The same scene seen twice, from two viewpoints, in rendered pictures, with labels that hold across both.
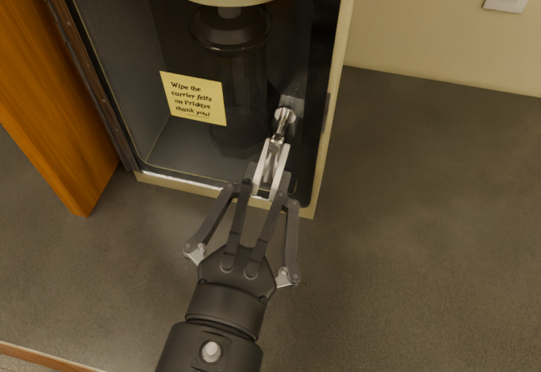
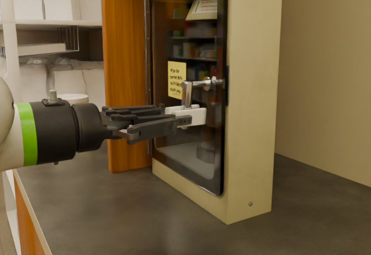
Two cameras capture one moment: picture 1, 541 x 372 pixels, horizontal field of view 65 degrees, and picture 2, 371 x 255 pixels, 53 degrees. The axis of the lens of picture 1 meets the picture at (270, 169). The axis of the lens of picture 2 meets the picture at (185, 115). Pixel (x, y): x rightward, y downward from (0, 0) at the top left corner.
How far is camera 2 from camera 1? 0.57 m
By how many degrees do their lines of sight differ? 56
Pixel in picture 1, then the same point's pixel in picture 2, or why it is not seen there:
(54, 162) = not seen: hidden behind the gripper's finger
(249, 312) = (88, 112)
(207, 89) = (181, 70)
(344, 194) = (269, 227)
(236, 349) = (62, 107)
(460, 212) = not seen: outside the picture
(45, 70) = (137, 71)
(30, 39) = (138, 53)
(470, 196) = not seen: outside the picture
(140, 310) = (81, 206)
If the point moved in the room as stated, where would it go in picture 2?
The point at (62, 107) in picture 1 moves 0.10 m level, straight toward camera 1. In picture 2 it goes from (135, 95) to (122, 101)
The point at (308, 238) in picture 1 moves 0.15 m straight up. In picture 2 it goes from (211, 230) to (212, 150)
